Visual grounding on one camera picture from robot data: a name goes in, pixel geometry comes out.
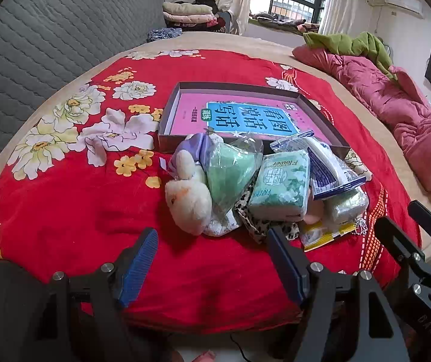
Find yellow and white packet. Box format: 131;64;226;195
299;219;357;251

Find large green tissue pack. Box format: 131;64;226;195
247;149;311;221

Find leopard print scrunchie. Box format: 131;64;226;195
234;181;301;244

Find cream curtain beside wall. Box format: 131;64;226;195
319;0;363;36

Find white floral scrunchie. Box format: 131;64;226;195
202;211;242;237

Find red floral blanket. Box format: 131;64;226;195
0;49;421;334

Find green cloth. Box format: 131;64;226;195
303;31;399;80

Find beige folded blanket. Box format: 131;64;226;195
162;1;213;16

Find pink folded blanket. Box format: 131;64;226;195
163;12;218;27

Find white air conditioner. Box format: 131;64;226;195
384;0;424;17

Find green sponge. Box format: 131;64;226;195
202;132;265;215

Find brown cardboard box tray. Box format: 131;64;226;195
158;82;352;159

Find white plush bunny purple hat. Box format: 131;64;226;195
165;133;214;236

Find pink book with blue label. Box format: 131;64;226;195
170;92;316;144

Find pink quilt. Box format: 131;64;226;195
293;43;431;208

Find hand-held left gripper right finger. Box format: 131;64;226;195
266;227;408;362

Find blue patterned cloth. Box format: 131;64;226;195
147;27;183;43

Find cream curtain beside clothes pile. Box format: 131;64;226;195
215;0;254;35

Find blue and white wipes packet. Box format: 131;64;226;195
270;131;367;200

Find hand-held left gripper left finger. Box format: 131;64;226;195
48;227;159;362

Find beige bed sheet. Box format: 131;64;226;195
0;31;431;272

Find clothes on windowsill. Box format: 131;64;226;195
249;12;319;34

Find grey quilted headboard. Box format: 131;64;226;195
0;0;167;215

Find peach makeup sponge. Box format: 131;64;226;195
304;199;326;224

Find pile of dark clothes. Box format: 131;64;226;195
193;0;232;33

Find small green tissue pack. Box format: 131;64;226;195
323;186;370;225

